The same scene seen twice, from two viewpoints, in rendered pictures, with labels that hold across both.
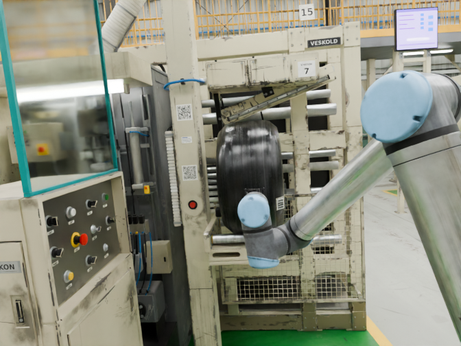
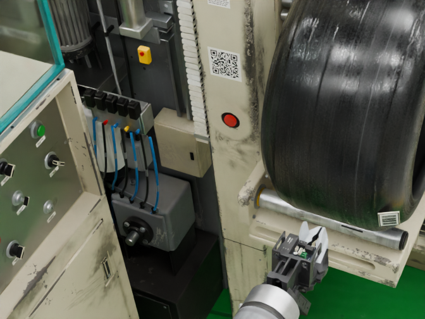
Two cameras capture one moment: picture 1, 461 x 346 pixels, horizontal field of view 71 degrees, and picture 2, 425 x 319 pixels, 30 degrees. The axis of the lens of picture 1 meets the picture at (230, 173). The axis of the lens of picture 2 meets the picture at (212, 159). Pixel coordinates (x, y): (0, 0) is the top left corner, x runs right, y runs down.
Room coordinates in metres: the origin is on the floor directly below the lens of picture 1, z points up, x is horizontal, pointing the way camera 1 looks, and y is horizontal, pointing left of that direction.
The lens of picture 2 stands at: (0.34, -0.34, 2.25)
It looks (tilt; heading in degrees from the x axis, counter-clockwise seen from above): 44 degrees down; 26
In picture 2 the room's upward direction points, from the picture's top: 7 degrees counter-clockwise
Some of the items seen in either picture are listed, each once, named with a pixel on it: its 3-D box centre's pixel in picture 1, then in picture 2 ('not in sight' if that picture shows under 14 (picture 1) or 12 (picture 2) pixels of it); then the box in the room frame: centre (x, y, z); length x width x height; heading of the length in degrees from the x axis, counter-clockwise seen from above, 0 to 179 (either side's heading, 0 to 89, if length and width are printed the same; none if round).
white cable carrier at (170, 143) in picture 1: (175, 178); (198, 57); (1.61, 0.28, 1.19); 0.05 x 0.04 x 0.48; 174
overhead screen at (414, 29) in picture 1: (416, 29); not in sight; (4.67, -2.71, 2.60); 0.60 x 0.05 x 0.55; 93
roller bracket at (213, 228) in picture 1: (213, 230); (279, 155); (1.64, 0.11, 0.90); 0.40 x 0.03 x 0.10; 174
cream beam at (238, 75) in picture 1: (261, 75); not in sight; (1.90, -0.22, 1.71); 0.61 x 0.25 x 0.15; 84
